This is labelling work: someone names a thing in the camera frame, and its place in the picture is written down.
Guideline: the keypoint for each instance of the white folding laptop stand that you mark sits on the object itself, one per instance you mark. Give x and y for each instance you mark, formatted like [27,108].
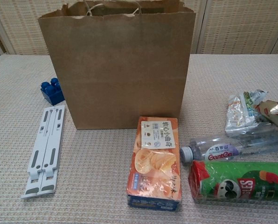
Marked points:
[45,149]

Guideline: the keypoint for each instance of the beige woven tablecloth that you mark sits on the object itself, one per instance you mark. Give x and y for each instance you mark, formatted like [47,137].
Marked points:
[94,175]

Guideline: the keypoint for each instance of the silver snack packet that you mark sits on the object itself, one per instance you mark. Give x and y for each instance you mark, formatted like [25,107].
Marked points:
[238,114]

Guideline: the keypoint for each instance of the transparent plastic water bottle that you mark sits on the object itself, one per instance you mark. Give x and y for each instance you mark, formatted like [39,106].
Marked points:
[218,150]

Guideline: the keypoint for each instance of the blue toy building brick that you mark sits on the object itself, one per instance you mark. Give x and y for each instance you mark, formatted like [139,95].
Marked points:
[52,93]

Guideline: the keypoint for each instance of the brown paper shopping bag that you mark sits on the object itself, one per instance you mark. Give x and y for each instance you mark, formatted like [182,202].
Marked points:
[120,70]

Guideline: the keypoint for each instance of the green Pringles chips can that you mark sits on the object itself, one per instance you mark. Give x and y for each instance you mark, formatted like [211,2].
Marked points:
[241,182]

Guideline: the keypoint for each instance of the orange cookie box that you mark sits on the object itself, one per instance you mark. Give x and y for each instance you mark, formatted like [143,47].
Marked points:
[153,163]

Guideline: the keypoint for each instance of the beige woven folding screen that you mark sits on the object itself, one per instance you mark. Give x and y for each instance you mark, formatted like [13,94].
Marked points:
[234,28]

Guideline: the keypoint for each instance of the red gold snack packet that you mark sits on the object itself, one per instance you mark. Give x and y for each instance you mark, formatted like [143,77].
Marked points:
[275,112]

